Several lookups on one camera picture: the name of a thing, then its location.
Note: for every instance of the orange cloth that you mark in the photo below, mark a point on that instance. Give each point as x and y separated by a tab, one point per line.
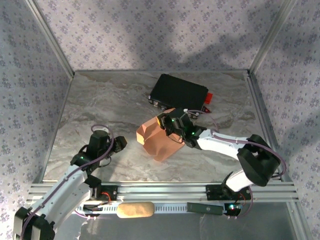
155	140

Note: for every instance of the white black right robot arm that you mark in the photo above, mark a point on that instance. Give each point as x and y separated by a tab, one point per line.
220	145

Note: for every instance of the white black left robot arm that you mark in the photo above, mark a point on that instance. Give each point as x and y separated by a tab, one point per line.
62	197

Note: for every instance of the red triangular piece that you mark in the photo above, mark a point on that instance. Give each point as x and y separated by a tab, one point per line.
207	110

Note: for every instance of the black carrying case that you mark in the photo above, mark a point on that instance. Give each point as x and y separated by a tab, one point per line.
180	92

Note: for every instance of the red plastic block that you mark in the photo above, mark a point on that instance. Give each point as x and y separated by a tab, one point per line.
209	98

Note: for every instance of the tan foam pad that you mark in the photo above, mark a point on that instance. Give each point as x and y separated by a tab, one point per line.
136	210

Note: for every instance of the dark green flat device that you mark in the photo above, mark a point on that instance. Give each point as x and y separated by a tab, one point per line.
205	208

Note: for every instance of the black controller board with lights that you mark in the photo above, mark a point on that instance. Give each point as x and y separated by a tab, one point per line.
233	208

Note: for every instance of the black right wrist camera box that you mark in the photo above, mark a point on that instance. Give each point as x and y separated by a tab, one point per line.
180	116

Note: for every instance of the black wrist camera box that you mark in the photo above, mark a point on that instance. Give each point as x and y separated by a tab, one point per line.
180	116
98	142

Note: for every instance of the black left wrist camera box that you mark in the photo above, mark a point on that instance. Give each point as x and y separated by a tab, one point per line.
98	142

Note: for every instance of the aluminium side floor rail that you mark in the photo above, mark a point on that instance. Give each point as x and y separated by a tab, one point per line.
262	112
55	125

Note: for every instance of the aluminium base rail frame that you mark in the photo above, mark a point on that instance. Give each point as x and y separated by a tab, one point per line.
162	191

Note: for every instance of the aluminium rear floor rail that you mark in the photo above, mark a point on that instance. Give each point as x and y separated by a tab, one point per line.
125	71

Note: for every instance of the aluminium frame post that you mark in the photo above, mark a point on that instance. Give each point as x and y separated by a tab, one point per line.
52	40
272	37

